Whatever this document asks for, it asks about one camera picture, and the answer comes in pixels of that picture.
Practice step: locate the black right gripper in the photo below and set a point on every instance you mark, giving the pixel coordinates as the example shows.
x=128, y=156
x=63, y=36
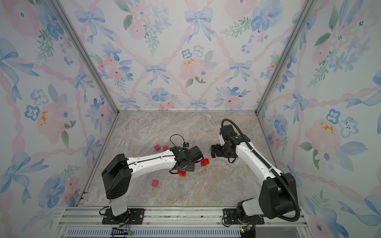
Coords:
x=218, y=153

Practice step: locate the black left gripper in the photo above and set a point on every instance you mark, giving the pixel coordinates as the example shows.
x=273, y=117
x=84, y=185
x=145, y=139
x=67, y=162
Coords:
x=192, y=167

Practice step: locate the red 2x2 lego brick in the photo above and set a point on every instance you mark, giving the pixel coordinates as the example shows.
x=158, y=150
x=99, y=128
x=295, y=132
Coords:
x=182, y=173
x=204, y=162

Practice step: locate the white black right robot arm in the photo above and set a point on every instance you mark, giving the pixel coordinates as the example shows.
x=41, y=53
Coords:
x=278, y=195

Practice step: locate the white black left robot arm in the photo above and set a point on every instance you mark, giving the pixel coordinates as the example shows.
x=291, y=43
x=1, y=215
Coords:
x=121, y=170

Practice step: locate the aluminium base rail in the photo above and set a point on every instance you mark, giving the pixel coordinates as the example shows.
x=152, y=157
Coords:
x=174, y=222

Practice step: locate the aluminium corner post left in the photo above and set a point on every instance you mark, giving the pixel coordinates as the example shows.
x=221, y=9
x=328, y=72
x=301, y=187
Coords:
x=80, y=48

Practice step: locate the aluminium corner post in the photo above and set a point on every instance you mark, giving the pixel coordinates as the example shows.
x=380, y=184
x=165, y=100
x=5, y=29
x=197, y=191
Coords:
x=80, y=48
x=301, y=21

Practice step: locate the aluminium corner post right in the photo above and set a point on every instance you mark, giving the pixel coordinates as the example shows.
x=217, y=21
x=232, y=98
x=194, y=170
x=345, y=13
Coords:
x=301, y=21

